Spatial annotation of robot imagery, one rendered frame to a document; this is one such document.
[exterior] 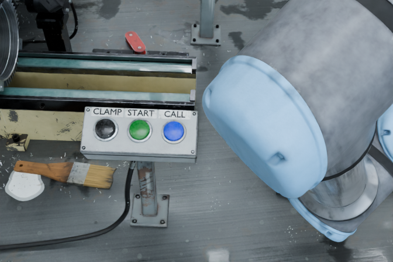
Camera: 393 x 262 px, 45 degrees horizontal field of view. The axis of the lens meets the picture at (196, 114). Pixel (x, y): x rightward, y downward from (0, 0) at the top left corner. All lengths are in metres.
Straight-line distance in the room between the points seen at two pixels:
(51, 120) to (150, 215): 0.28
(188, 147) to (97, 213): 0.31
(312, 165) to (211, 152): 0.66
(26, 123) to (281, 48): 0.76
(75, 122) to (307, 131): 0.72
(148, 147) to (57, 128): 0.37
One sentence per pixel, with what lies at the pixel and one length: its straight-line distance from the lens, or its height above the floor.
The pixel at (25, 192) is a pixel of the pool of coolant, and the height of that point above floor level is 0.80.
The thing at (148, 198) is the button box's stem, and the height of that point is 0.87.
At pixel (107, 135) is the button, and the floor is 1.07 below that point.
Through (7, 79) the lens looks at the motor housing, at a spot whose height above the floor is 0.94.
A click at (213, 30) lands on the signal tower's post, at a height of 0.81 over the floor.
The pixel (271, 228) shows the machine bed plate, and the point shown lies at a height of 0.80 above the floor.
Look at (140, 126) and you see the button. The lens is 0.69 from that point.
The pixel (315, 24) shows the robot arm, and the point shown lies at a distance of 0.35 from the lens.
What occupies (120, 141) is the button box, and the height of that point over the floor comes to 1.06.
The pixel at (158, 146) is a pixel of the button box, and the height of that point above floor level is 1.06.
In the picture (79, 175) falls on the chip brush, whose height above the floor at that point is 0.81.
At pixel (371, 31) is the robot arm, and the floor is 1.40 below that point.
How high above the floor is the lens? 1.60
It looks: 48 degrees down
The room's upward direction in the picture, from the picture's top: 2 degrees clockwise
